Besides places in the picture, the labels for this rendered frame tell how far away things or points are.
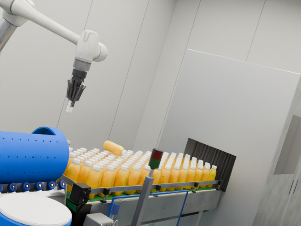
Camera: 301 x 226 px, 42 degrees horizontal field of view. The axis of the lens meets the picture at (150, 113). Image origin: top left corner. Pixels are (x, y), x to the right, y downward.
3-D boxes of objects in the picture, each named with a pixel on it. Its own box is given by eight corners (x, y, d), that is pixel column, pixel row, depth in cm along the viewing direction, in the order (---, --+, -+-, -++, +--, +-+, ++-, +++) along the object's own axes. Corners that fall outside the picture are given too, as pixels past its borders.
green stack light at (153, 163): (145, 164, 218) (148, 156, 217) (152, 164, 223) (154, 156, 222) (154, 168, 214) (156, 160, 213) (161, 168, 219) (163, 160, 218)
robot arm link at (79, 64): (83, 59, 213) (81, 70, 213) (71, 55, 206) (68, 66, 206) (95, 63, 208) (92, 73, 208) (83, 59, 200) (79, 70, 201)
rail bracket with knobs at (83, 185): (65, 200, 203) (70, 181, 202) (75, 198, 208) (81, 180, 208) (78, 208, 197) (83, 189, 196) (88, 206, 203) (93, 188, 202)
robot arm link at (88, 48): (89, 60, 200) (98, 63, 213) (97, 31, 199) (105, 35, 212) (70, 55, 203) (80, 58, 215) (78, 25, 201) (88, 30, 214)
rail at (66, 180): (38, 166, 228) (40, 161, 228) (40, 166, 229) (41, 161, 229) (83, 193, 205) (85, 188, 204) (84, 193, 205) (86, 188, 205)
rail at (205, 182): (84, 193, 205) (86, 188, 205) (220, 183, 334) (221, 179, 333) (86, 194, 205) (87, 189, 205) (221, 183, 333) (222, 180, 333)
